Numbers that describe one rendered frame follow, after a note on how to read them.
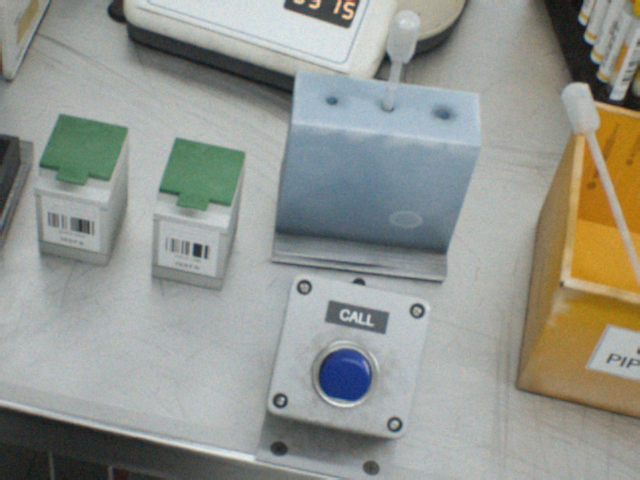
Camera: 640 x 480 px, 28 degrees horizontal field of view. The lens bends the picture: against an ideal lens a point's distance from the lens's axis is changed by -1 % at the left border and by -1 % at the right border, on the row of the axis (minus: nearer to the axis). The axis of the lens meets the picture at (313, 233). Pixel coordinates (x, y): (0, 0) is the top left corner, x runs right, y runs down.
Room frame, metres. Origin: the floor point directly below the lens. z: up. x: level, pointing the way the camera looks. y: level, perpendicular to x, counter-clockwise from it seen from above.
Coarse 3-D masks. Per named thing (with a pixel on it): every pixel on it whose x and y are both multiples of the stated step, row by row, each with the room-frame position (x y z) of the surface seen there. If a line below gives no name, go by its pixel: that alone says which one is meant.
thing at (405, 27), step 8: (400, 16) 0.49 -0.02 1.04; (408, 16) 0.49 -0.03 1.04; (416, 16) 0.49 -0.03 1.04; (392, 24) 0.49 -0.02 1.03; (400, 24) 0.49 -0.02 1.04; (408, 24) 0.49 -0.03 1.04; (416, 24) 0.49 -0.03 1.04; (392, 32) 0.49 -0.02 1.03; (400, 32) 0.49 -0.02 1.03; (408, 32) 0.49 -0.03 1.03; (416, 32) 0.49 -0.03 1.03; (392, 40) 0.49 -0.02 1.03; (400, 40) 0.49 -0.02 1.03; (408, 40) 0.49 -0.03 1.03; (392, 48) 0.49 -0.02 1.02; (400, 48) 0.49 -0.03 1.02; (408, 48) 0.49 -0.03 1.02; (392, 56) 0.49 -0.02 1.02; (400, 56) 0.49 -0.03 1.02; (408, 56) 0.49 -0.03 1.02
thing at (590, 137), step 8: (592, 136) 0.50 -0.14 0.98; (592, 144) 0.50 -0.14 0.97; (592, 152) 0.50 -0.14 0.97; (600, 152) 0.50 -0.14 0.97; (600, 160) 0.50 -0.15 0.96; (600, 168) 0.49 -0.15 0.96; (600, 176) 0.49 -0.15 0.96; (608, 176) 0.49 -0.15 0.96; (608, 184) 0.49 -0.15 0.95; (608, 192) 0.49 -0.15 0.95; (608, 200) 0.49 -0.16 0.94; (616, 200) 0.49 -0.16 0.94; (616, 208) 0.48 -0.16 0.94; (616, 216) 0.48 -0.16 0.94; (616, 224) 0.48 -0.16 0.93; (624, 224) 0.48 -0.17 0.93; (624, 232) 0.48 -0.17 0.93; (624, 240) 0.48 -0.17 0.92; (632, 248) 0.48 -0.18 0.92; (632, 256) 0.47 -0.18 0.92; (632, 264) 0.47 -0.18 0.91
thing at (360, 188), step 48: (336, 96) 0.49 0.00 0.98; (384, 96) 0.50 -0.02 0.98; (432, 96) 0.51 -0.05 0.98; (288, 144) 0.47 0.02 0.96; (336, 144) 0.47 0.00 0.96; (384, 144) 0.47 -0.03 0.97; (432, 144) 0.48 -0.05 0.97; (480, 144) 0.48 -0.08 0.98; (288, 192) 0.47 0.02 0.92; (336, 192) 0.47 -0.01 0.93; (384, 192) 0.47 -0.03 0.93; (432, 192) 0.48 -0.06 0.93; (288, 240) 0.46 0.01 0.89; (336, 240) 0.47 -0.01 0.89; (384, 240) 0.47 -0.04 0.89; (432, 240) 0.48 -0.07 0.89
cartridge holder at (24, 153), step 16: (0, 144) 0.48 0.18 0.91; (16, 144) 0.47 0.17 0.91; (32, 144) 0.50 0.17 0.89; (0, 160) 0.48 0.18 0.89; (16, 160) 0.47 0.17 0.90; (32, 160) 0.49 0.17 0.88; (0, 176) 0.45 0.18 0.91; (16, 176) 0.47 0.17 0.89; (0, 192) 0.44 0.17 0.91; (16, 192) 0.46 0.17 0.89; (0, 208) 0.44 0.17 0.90; (0, 224) 0.43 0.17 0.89; (0, 240) 0.43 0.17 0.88
